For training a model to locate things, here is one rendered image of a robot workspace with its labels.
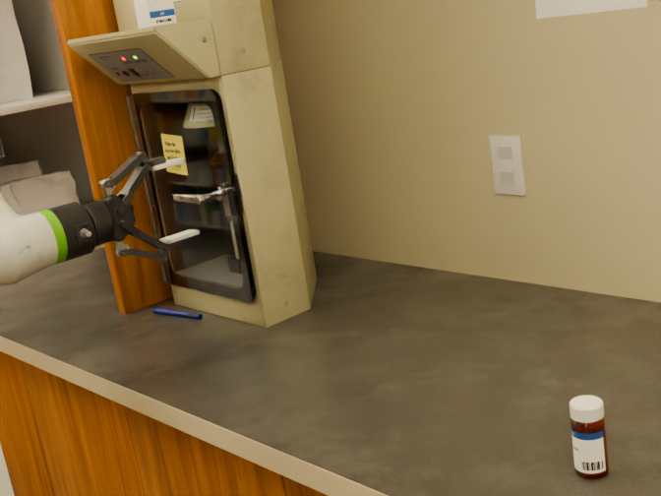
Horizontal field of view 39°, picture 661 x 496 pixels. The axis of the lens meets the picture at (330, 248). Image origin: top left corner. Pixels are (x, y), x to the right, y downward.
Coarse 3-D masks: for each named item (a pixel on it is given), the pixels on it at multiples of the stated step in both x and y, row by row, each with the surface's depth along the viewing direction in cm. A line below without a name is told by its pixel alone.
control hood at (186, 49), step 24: (168, 24) 154; (192, 24) 157; (72, 48) 176; (96, 48) 170; (120, 48) 165; (144, 48) 160; (168, 48) 156; (192, 48) 157; (192, 72) 161; (216, 72) 161
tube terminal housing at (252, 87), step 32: (128, 0) 177; (192, 0) 162; (224, 0) 160; (256, 0) 165; (224, 32) 161; (256, 32) 165; (224, 64) 162; (256, 64) 166; (224, 96) 162; (256, 96) 167; (256, 128) 167; (288, 128) 184; (256, 160) 168; (288, 160) 177; (256, 192) 169; (288, 192) 174; (256, 224) 169; (288, 224) 175; (256, 256) 170; (288, 256) 175; (256, 288) 172; (288, 288) 176; (256, 320) 175
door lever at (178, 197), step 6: (216, 192) 169; (174, 198) 172; (180, 198) 171; (186, 198) 169; (192, 198) 168; (198, 198) 166; (204, 198) 167; (210, 198) 168; (216, 198) 170; (222, 198) 169
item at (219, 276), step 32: (160, 96) 176; (192, 96) 167; (160, 128) 179; (192, 128) 170; (224, 128) 164; (192, 160) 174; (224, 160) 165; (160, 192) 186; (192, 192) 177; (224, 192) 168; (160, 224) 190; (192, 224) 180; (224, 224) 171; (192, 256) 184; (224, 256) 174; (192, 288) 187; (224, 288) 178
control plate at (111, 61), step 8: (136, 48) 162; (96, 56) 174; (104, 56) 172; (112, 56) 170; (120, 56) 169; (128, 56) 167; (136, 56) 165; (144, 56) 164; (104, 64) 176; (112, 64) 174; (120, 64) 172; (128, 64) 170; (136, 64) 169; (144, 64) 167; (152, 64) 165; (112, 72) 178; (120, 72) 176; (128, 72) 174; (144, 72) 171; (152, 72) 169; (160, 72) 167; (168, 72) 166; (120, 80) 180; (128, 80) 178; (136, 80) 176
